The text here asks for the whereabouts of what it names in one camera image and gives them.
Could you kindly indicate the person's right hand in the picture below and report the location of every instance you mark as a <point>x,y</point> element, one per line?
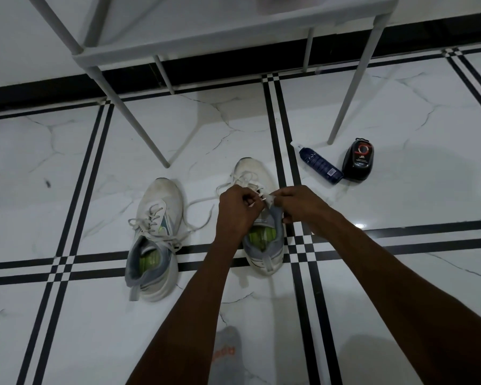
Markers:
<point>302,204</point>

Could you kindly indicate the person's left hand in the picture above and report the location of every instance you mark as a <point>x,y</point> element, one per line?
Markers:
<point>236,216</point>

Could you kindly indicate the white shoelace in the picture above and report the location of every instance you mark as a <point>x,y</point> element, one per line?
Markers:
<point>246,180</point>
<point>152,226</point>

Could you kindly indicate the white sneaker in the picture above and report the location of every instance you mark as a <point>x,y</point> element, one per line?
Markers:
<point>160,192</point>
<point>250,168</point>

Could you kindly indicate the person's right forearm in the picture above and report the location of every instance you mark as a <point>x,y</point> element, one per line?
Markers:
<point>413,308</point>

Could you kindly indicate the person's left forearm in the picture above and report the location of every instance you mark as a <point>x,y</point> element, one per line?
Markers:
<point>184,320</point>

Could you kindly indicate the black shoe polish container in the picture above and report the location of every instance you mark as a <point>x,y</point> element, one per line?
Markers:
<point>357,161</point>

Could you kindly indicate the grey metal shelf rack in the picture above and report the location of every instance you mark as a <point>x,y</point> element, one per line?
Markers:
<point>224,36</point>

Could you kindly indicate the dark blue spray bottle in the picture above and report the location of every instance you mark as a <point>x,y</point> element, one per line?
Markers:
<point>320,166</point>

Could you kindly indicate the white sock with orange print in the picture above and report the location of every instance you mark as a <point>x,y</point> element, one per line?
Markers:
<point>226,356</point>

